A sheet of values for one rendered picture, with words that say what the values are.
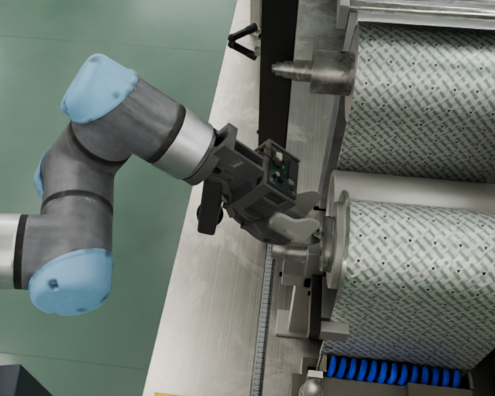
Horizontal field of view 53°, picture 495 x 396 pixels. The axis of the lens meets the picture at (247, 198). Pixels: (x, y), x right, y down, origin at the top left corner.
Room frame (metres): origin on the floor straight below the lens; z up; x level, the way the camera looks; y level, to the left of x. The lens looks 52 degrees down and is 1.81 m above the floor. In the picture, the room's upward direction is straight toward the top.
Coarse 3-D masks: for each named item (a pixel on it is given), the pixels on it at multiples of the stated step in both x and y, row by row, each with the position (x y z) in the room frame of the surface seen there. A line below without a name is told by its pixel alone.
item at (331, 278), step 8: (336, 208) 0.38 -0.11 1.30; (336, 216) 0.37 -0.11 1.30; (336, 224) 0.36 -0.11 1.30; (336, 232) 0.34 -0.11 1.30; (336, 240) 0.33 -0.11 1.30; (336, 248) 0.32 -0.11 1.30; (336, 256) 0.32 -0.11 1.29; (336, 264) 0.31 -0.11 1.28; (336, 272) 0.30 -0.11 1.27; (328, 280) 0.31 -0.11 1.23; (336, 280) 0.30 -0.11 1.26
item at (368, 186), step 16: (336, 176) 0.49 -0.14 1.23; (352, 176) 0.49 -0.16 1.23; (368, 176) 0.49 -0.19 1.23; (384, 176) 0.50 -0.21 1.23; (400, 176) 0.50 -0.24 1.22; (336, 192) 0.46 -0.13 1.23; (352, 192) 0.46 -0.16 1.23; (368, 192) 0.46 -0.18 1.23; (384, 192) 0.46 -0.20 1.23; (400, 192) 0.46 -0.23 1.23; (416, 192) 0.46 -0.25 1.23; (432, 192) 0.46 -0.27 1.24; (448, 192) 0.46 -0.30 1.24; (464, 192) 0.46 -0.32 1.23; (480, 192) 0.46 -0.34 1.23; (464, 208) 0.43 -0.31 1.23; (480, 208) 0.43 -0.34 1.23
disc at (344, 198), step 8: (344, 192) 0.40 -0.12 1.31; (344, 200) 0.38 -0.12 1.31; (344, 208) 0.37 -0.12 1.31; (344, 216) 0.36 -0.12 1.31; (344, 224) 0.35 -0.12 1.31; (344, 232) 0.34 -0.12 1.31; (344, 240) 0.32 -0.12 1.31; (344, 248) 0.31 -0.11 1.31; (344, 256) 0.31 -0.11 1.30; (344, 264) 0.30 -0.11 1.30; (344, 272) 0.29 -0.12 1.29; (336, 288) 0.29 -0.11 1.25; (336, 296) 0.28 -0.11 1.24
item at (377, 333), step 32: (352, 320) 0.29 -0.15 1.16; (384, 320) 0.29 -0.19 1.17; (416, 320) 0.28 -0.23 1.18; (448, 320) 0.28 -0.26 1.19; (480, 320) 0.27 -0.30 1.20; (320, 352) 0.30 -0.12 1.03; (352, 352) 0.29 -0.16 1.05; (384, 352) 0.28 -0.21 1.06; (416, 352) 0.28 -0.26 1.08; (448, 352) 0.27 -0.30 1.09; (480, 352) 0.27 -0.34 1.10
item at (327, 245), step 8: (328, 216) 0.38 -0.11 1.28; (328, 224) 0.36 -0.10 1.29; (328, 232) 0.35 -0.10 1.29; (328, 240) 0.34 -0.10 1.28; (320, 248) 0.37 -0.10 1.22; (328, 248) 0.33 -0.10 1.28; (320, 256) 0.35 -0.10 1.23; (328, 256) 0.33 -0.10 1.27; (320, 264) 0.34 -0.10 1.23; (328, 264) 0.32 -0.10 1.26; (328, 272) 0.32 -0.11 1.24
